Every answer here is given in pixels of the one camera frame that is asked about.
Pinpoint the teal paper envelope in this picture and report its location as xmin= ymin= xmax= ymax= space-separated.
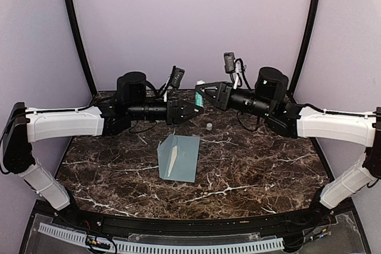
xmin=157 ymin=135 xmax=200 ymax=183

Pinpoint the beige ornate letter paper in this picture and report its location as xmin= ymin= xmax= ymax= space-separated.
xmin=167 ymin=145 xmax=178 ymax=177

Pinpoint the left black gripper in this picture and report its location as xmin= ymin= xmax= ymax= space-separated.
xmin=128 ymin=96 xmax=204 ymax=126

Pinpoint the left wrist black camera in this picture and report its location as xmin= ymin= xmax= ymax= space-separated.
xmin=170 ymin=66 xmax=185 ymax=89

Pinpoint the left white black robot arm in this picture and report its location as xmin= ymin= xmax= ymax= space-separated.
xmin=1 ymin=67 xmax=204 ymax=228

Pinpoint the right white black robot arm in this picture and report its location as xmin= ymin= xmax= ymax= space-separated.
xmin=195 ymin=67 xmax=380 ymax=227

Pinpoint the white green glue stick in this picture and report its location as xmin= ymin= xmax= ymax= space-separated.
xmin=195 ymin=80 xmax=205 ymax=107

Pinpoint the black front rail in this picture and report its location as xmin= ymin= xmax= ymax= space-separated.
xmin=54 ymin=209 xmax=329 ymax=237

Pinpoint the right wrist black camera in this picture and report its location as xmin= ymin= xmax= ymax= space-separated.
xmin=223 ymin=52 xmax=235 ymax=74

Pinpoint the wrist black camera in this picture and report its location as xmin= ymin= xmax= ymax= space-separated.
xmin=223 ymin=52 xmax=235 ymax=74
xmin=170 ymin=66 xmax=185 ymax=89

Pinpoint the white slotted cable duct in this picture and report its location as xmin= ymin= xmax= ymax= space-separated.
xmin=38 ymin=223 xmax=284 ymax=254

